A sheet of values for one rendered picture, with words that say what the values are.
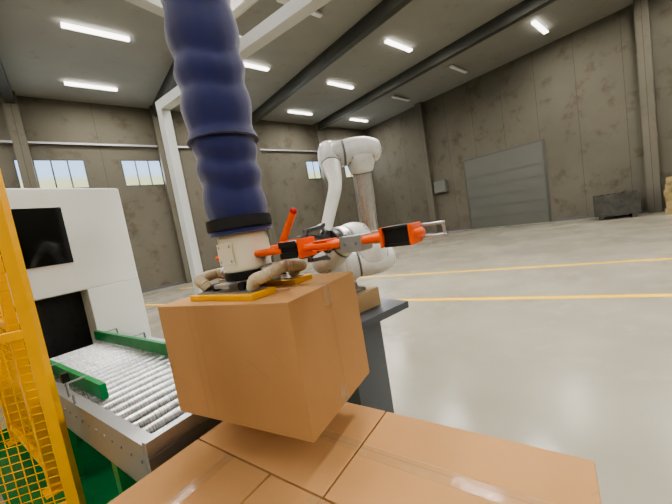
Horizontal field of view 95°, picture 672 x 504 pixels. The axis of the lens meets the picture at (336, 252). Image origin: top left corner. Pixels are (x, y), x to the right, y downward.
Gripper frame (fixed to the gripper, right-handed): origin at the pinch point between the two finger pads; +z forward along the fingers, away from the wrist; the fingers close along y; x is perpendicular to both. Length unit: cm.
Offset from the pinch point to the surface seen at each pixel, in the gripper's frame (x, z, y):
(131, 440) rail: 68, 34, 61
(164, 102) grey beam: 328, -157, -194
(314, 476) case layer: -3, 14, 66
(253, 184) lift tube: 15.9, -0.3, -23.2
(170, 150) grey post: 339, -158, -136
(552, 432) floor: -56, -107, 120
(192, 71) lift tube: 21, 11, -59
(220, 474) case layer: 25, 26, 66
